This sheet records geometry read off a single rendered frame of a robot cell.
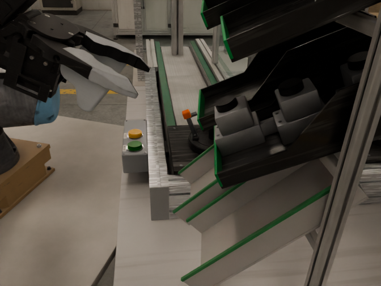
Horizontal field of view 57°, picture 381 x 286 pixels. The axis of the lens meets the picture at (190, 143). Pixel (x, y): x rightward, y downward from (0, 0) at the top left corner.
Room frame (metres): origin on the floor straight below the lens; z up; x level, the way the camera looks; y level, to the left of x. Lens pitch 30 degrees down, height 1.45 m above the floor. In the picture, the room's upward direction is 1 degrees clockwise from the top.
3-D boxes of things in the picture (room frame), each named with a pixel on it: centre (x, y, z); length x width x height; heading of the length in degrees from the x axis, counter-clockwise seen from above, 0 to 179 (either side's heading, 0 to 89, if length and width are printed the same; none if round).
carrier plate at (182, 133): (0.83, -0.06, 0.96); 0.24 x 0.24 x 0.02; 8
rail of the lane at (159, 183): (1.09, 0.13, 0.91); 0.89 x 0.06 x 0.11; 8
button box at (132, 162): (0.89, 0.16, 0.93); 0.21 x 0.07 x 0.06; 8
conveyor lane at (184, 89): (1.13, -0.05, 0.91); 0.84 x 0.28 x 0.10; 8
